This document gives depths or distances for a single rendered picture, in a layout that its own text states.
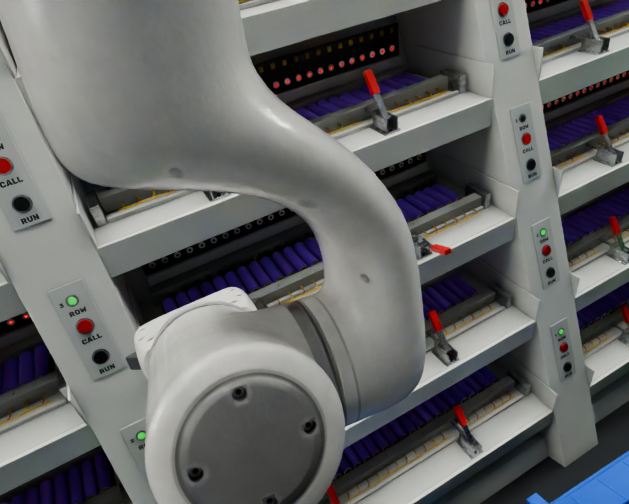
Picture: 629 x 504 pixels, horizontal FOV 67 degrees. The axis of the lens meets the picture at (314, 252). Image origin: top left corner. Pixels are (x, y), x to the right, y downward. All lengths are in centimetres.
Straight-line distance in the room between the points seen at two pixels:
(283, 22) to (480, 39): 31
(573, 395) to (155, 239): 82
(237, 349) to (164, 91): 10
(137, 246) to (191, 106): 45
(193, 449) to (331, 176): 12
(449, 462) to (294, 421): 77
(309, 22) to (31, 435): 63
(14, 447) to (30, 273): 22
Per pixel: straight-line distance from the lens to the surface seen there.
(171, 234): 62
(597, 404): 122
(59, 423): 71
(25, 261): 62
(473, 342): 89
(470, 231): 82
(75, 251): 61
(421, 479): 95
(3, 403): 75
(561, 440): 110
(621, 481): 85
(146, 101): 18
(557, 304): 97
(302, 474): 22
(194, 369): 20
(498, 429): 101
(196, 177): 19
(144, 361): 36
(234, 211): 63
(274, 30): 66
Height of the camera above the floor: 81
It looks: 17 degrees down
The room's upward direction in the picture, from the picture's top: 19 degrees counter-clockwise
